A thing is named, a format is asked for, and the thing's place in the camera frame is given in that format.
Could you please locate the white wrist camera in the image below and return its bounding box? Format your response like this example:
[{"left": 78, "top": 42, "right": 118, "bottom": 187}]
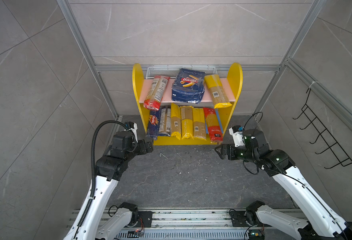
[
  {"left": 229, "top": 126, "right": 245, "bottom": 148},
  {"left": 126, "top": 122, "right": 138, "bottom": 142}
]

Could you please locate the white wire mesh basket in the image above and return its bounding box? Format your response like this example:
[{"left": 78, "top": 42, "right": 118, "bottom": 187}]
[{"left": 145, "top": 66, "right": 218, "bottom": 79}]

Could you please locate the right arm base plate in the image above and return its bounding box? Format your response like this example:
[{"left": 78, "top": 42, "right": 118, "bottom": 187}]
[{"left": 230, "top": 209, "right": 273, "bottom": 228}]

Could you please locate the yellow shelf unit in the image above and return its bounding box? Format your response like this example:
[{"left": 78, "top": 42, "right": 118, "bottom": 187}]
[{"left": 132, "top": 63, "right": 243, "bottom": 146}]

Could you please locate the yellow top spaghetti bag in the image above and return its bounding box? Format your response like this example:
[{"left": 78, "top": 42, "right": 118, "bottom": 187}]
[
  {"left": 204, "top": 75, "right": 232, "bottom": 109},
  {"left": 193, "top": 108, "right": 207, "bottom": 141}
]

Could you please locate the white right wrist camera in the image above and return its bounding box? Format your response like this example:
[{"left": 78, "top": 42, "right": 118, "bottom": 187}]
[{"left": 229, "top": 126, "right": 245, "bottom": 148}]

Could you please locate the red spaghetti bag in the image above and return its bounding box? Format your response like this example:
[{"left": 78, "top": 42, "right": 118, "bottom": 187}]
[
  {"left": 203, "top": 108, "right": 223, "bottom": 144},
  {"left": 143, "top": 75, "right": 170, "bottom": 111}
]

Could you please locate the clear spaghetti bag white label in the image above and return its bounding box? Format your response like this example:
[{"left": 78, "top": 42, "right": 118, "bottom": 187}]
[{"left": 158, "top": 106, "right": 171, "bottom": 137}]

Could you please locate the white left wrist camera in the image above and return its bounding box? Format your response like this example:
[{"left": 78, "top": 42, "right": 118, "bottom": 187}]
[{"left": 126, "top": 122, "right": 138, "bottom": 142}]

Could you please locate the yellow Pastatime spaghetti bag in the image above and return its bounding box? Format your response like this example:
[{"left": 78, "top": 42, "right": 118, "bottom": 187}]
[{"left": 181, "top": 106, "right": 193, "bottom": 140}]

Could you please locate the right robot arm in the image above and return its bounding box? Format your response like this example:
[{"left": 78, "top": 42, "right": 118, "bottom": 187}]
[{"left": 215, "top": 126, "right": 352, "bottom": 240}]

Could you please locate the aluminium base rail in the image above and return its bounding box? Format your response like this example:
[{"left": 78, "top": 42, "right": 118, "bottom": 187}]
[{"left": 64, "top": 209, "right": 318, "bottom": 240}]

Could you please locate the blue Barilla spaghetti box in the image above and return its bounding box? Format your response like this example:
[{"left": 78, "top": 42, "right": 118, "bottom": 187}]
[{"left": 146, "top": 110, "right": 161, "bottom": 141}]

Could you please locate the black wire wall rack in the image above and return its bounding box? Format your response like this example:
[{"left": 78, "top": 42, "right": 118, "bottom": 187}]
[{"left": 292, "top": 88, "right": 352, "bottom": 170}]

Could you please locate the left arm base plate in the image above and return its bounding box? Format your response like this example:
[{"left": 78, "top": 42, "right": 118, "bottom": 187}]
[{"left": 126, "top": 211, "right": 154, "bottom": 228}]

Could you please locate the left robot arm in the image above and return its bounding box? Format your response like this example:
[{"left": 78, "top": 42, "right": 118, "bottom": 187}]
[{"left": 65, "top": 120, "right": 153, "bottom": 240}]

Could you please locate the blue Barilla rigatoni box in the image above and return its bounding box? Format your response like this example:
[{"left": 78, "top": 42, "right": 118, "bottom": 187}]
[{"left": 171, "top": 69, "right": 206, "bottom": 104}]

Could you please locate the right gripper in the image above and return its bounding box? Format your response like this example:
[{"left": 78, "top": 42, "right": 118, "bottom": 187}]
[{"left": 214, "top": 142, "right": 258, "bottom": 164}]

